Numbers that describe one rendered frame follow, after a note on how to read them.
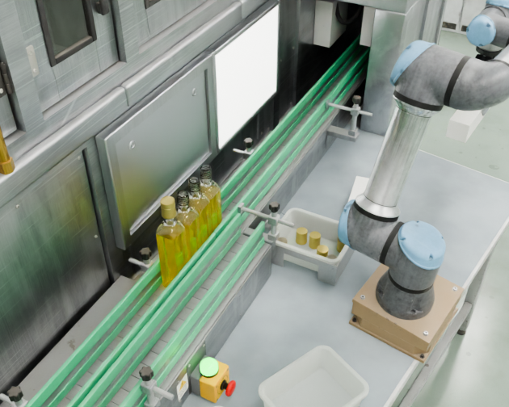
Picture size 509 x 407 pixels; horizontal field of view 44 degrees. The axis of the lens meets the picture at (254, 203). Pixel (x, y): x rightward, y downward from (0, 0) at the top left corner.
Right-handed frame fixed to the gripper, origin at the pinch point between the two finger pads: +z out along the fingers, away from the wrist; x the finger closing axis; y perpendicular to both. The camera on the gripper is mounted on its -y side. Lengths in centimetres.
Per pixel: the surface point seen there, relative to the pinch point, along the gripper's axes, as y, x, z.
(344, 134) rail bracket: -2.2, 40.1, 22.3
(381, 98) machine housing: 20.0, 36.6, 17.6
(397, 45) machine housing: 20.3, 34.0, -4.1
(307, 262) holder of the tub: -60, 22, 28
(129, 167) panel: -90, 56, -11
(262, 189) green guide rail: -50, 44, 17
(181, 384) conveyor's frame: -114, 26, 25
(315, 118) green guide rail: -11, 48, 14
